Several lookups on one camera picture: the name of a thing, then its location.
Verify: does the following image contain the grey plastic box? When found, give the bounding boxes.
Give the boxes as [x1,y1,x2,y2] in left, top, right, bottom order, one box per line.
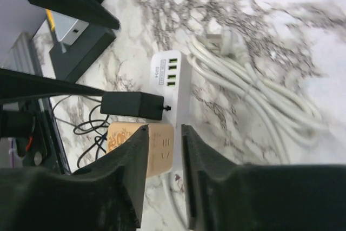
[52,11,89,45]

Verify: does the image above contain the black power adapter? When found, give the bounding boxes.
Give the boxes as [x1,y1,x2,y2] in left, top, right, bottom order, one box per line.
[72,91,172,169]

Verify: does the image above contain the beige cube socket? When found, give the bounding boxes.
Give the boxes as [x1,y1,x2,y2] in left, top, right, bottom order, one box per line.
[107,122,174,177]

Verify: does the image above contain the black mat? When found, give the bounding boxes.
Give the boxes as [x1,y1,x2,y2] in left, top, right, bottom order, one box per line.
[50,0,117,83]

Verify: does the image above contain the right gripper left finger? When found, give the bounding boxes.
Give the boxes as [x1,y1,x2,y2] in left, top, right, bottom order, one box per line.
[1,126,149,230]

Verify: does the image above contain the white power strip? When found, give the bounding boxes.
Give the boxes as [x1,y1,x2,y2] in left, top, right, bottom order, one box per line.
[150,30,328,230]

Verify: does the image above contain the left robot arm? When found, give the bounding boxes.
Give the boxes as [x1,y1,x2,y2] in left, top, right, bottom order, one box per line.
[1,0,120,157]

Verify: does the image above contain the yellow screwdriver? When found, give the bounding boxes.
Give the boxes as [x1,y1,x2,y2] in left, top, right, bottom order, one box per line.
[45,9,56,31]

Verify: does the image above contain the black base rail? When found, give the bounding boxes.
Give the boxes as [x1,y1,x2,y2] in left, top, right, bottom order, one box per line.
[38,98,71,175]

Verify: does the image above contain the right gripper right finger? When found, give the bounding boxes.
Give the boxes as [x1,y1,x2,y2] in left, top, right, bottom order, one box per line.
[182,125,345,230]

